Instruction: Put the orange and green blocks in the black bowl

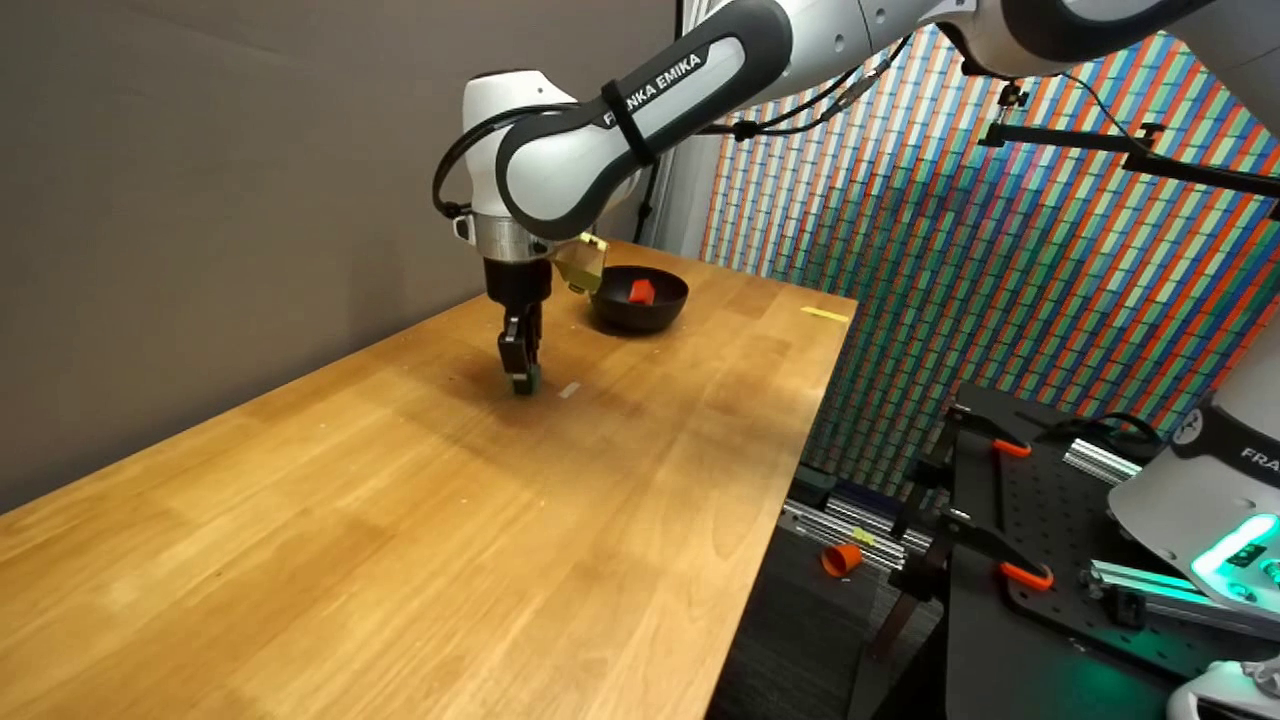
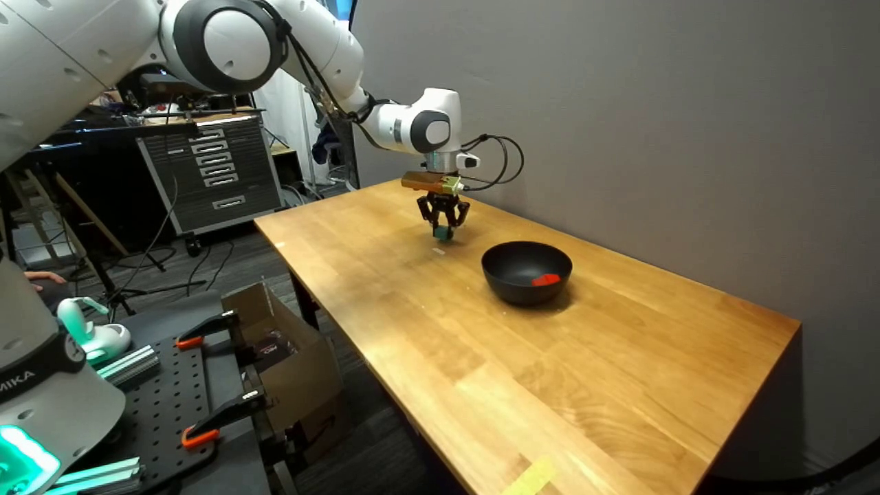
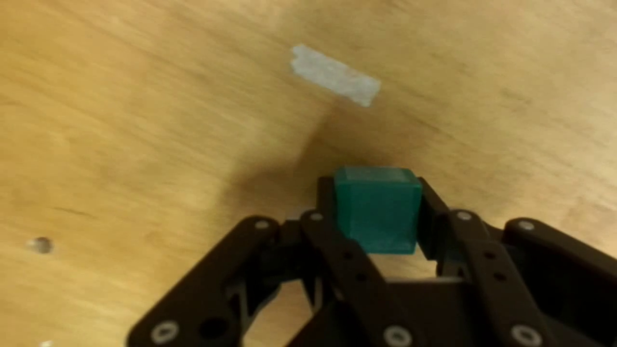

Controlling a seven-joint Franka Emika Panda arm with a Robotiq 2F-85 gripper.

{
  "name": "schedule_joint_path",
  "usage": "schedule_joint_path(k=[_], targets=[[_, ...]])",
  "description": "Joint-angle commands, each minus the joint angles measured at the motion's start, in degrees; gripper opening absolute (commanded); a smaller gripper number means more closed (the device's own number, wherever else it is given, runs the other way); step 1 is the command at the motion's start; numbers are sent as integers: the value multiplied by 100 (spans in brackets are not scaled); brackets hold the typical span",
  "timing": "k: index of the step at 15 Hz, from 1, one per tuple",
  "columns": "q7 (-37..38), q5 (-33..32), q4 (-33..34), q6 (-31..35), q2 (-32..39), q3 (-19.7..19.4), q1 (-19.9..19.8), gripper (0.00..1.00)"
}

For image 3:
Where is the green block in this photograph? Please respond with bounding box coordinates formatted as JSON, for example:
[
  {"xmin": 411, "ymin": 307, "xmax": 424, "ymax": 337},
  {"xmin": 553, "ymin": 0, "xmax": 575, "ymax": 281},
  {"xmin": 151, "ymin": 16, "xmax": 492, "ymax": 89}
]
[{"xmin": 334, "ymin": 166, "xmax": 423, "ymax": 255}]

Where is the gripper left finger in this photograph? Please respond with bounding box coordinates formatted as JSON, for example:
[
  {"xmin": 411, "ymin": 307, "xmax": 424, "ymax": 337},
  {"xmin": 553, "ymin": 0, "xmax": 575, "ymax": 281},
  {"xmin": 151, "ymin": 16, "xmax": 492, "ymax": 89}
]
[{"xmin": 126, "ymin": 176, "xmax": 415, "ymax": 347}]

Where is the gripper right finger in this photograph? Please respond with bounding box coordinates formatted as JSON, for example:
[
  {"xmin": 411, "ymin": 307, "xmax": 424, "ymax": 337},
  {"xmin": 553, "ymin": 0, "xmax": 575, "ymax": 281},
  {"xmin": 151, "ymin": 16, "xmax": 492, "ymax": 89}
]
[{"xmin": 416, "ymin": 177, "xmax": 617, "ymax": 347}]

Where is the strip of white tape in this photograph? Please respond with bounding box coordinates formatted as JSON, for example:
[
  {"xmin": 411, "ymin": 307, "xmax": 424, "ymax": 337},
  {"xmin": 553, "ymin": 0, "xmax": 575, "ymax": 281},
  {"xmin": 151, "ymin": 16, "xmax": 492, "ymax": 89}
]
[{"xmin": 290, "ymin": 44, "xmax": 382, "ymax": 107}]

